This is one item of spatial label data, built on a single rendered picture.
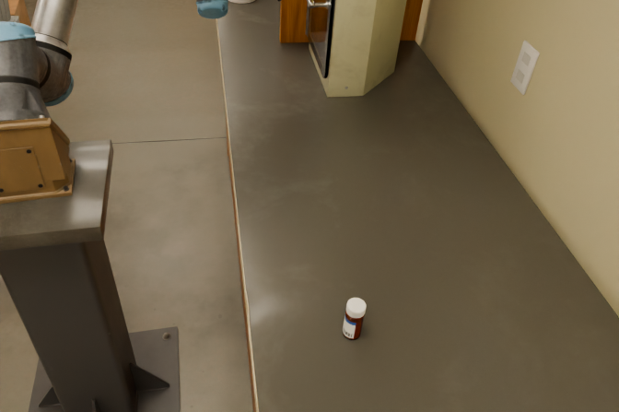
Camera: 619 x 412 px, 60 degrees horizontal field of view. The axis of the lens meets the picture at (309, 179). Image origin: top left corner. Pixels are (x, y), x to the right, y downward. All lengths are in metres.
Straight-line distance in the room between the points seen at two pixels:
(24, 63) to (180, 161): 1.72
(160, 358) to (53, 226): 0.97
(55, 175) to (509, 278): 0.98
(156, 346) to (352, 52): 1.26
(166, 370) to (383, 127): 1.15
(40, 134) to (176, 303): 1.19
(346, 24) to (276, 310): 0.82
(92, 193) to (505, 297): 0.90
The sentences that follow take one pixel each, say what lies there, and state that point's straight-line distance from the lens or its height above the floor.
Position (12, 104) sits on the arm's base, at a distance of 1.22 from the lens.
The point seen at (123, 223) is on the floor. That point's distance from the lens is 2.60.
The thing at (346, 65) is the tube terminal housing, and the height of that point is 1.04.
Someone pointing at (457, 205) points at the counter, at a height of 0.94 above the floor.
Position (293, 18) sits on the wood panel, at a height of 1.03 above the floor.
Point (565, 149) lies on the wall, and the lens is 1.33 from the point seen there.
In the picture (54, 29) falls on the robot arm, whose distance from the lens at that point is 1.44.
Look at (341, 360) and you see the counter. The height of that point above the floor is 0.94.
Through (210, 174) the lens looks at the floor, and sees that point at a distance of 2.80.
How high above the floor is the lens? 1.75
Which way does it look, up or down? 39 degrees down
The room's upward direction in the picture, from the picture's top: 4 degrees clockwise
